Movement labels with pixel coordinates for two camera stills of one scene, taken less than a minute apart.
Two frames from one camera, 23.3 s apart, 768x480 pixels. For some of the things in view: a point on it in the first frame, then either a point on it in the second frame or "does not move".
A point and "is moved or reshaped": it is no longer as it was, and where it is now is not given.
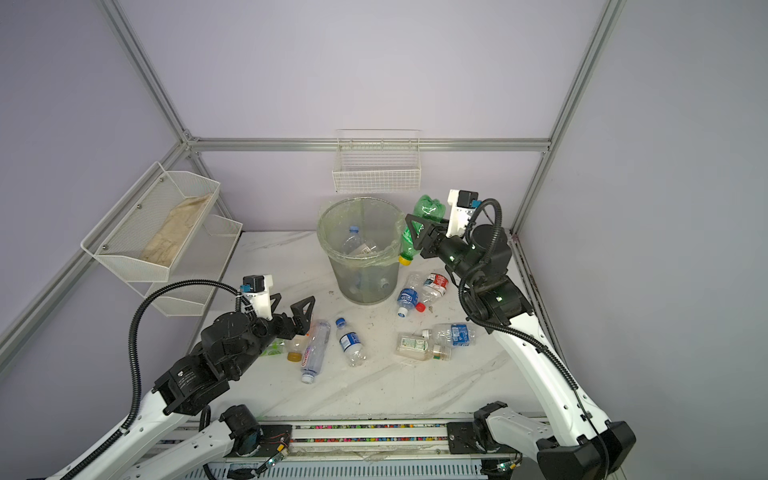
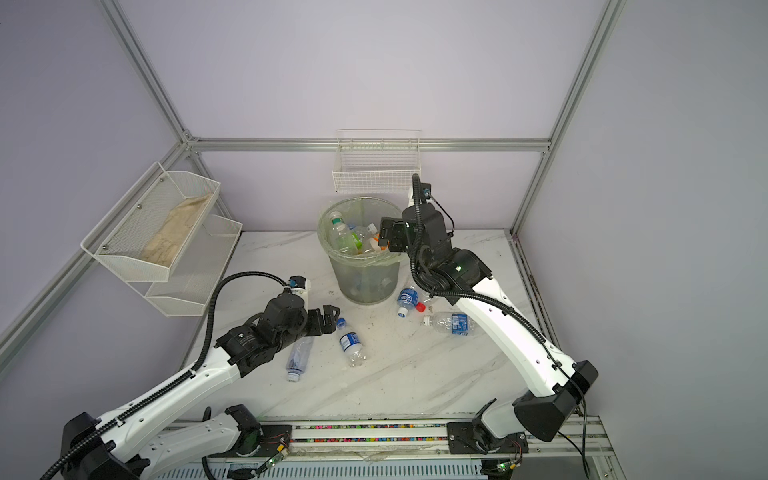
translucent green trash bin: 360,238 does not move
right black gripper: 432,238 to 394,230
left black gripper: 300,325 to 319,328
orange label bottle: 296,347 to 382,248
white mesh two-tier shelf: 161,232 does not move
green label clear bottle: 275,348 is moved or reshaped
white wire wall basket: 373,160 does not move
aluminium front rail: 367,441 does not move
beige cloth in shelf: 164,245 does not move
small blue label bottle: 350,343 does not move
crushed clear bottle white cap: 315,352 to 299,357
